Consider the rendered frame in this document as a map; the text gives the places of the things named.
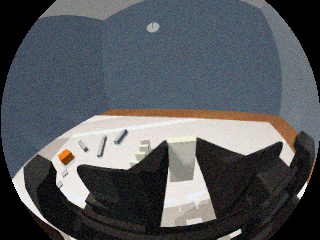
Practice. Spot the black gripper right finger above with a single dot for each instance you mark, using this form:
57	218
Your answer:
227	173

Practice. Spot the orange block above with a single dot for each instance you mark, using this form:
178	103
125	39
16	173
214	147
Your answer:
65	156

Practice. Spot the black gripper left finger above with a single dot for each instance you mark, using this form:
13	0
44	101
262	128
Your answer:
145	181

